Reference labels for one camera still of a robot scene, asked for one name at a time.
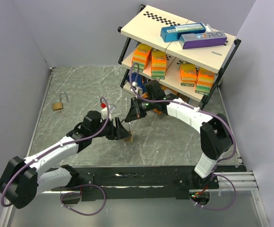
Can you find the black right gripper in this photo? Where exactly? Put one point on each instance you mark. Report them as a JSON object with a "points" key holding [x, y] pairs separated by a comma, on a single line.
{"points": [[136, 112]]}

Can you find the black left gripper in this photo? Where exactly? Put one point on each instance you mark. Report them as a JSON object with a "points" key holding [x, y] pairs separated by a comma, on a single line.
{"points": [[119, 132]]}

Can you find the brass padlock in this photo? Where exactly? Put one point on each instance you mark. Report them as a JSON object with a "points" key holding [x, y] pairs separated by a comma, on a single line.
{"points": [[130, 138], [59, 105]]}

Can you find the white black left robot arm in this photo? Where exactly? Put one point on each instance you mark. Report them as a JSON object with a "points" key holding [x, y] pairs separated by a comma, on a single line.
{"points": [[21, 179]]}

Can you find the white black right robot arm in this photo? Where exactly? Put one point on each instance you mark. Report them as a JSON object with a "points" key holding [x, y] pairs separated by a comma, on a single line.
{"points": [[214, 131]]}

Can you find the blue snack bag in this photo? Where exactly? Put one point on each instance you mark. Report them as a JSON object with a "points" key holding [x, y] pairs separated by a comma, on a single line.
{"points": [[140, 80]]}

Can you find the orange snack bag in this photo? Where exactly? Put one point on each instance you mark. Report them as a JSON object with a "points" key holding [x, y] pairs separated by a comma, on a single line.
{"points": [[167, 90]]}

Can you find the brown snack bag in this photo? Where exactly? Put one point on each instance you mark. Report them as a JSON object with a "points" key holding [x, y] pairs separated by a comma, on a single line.
{"points": [[183, 97]]}

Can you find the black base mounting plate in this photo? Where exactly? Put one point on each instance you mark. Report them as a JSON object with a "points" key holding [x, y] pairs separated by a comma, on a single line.
{"points": [[137, 182]]}

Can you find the orange sponge pack far left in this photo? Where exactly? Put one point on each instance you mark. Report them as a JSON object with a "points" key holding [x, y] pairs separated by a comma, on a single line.
{"points": [[141, 56]]}

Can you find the orange sponge pack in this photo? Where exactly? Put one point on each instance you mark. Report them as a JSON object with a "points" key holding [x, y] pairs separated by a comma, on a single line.
{"points": [[141, 56], [204, 82], [158, 64], [188, 74]]}

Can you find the beige black three-tier shelf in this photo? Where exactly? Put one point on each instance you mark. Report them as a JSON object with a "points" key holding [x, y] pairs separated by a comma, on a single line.
{"points": [[145, 28]]}

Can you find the orange sponge pack far right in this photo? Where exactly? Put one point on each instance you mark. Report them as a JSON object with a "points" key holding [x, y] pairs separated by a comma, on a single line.
{"points": [[204, 82]]}

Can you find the blue rectangular box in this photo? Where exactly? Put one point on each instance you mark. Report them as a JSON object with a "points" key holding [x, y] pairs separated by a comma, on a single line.
{"points": [[173, 33]]}

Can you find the purple grey R+O box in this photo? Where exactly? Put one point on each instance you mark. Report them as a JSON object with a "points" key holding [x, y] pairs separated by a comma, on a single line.
{"points": [[207, 39]]}

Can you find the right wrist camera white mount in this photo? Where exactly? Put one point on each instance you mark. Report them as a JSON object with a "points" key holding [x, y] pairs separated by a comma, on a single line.
{"points": [[137, 89]]}

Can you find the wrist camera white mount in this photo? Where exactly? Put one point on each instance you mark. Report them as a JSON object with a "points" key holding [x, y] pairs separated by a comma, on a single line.
{"points": [[106, 111], [137, 89]]}

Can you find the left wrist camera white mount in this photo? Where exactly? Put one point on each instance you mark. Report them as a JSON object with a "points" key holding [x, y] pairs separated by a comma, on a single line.
{"points": [[106, 111]]}

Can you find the aluminium rail frame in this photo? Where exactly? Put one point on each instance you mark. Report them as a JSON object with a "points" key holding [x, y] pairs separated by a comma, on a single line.
{"points": [[157, 141]]}

